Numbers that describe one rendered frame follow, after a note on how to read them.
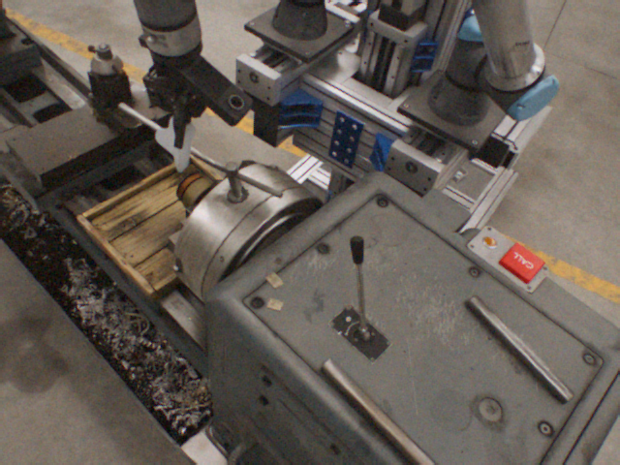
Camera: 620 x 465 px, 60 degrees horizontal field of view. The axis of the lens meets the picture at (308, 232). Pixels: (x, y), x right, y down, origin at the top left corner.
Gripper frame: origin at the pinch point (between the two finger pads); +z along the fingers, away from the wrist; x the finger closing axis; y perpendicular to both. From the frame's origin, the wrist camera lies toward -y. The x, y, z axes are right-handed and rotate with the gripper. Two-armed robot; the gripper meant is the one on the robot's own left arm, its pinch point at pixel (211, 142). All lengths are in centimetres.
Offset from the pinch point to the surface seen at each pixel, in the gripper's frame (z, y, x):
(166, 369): 73, 11, 25
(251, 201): 12.5, -6.4, 0.0
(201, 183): 24.2, 10.5, -4.7
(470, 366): 11, -52, 10
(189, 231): 16.4, 1.7, 9.3
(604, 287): 163, -110, -120
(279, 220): 16.9, -11.5, -1.2
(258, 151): 152, 71, -101
